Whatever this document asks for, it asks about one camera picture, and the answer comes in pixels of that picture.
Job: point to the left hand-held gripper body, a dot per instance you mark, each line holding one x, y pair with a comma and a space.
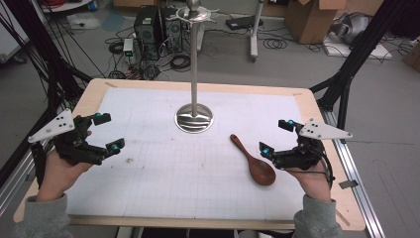
52, 128

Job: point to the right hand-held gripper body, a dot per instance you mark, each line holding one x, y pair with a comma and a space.
322, 131

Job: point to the brown wooden spoon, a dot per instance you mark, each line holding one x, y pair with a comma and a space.
261, 170

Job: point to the metal hook stand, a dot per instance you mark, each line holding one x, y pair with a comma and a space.
194, 119

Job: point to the person's left hand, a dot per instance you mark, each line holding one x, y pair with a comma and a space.
56, 178

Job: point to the person's right hand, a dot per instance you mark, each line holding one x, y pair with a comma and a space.
315, 183

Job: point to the grey tape piece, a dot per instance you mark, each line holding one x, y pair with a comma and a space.
348, 184

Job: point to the white grid mat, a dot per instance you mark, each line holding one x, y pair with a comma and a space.
185, 175

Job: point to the small white box green light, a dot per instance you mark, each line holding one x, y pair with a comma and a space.
128, 48

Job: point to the white floor stand pole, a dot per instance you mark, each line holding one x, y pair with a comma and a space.
254, 36

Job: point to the black computer tower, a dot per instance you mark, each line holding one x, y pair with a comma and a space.
147, 33
171, 31

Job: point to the white foam board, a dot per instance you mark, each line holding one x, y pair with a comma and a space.
379, 53

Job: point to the large cardboard box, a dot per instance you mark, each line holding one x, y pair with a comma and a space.
310, 20

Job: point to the silver grey bag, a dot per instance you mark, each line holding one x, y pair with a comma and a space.
351, 28

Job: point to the flat black device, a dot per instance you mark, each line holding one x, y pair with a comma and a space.
239, 22

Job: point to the small cardboard box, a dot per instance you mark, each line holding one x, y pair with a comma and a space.
413, 56

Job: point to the aluminium rail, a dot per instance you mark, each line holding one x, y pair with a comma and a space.
15, 185
360, 185

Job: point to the black frame struts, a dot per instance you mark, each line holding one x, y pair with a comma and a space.
360, 53
39, 49

